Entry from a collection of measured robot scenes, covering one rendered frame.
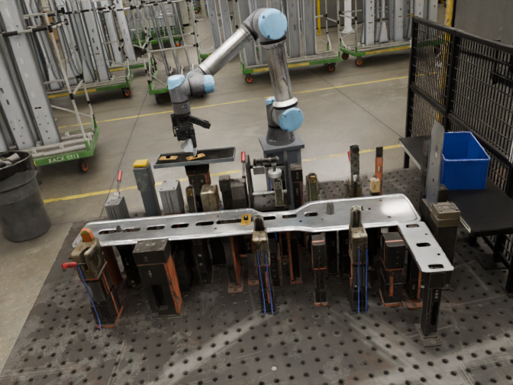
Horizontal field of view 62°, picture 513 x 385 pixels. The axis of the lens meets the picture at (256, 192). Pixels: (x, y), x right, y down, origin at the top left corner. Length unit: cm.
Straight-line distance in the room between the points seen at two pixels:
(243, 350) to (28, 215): 292
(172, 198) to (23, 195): 240
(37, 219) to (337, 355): 321
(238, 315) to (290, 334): 23
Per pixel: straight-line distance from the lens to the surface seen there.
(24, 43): 556
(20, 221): 418
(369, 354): 158
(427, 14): 972
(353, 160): 181
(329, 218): 169
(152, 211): 213
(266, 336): 166
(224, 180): 186
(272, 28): 186
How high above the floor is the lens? 188
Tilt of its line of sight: 27 degrees down
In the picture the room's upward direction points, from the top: 7 degrees counter-clockwise
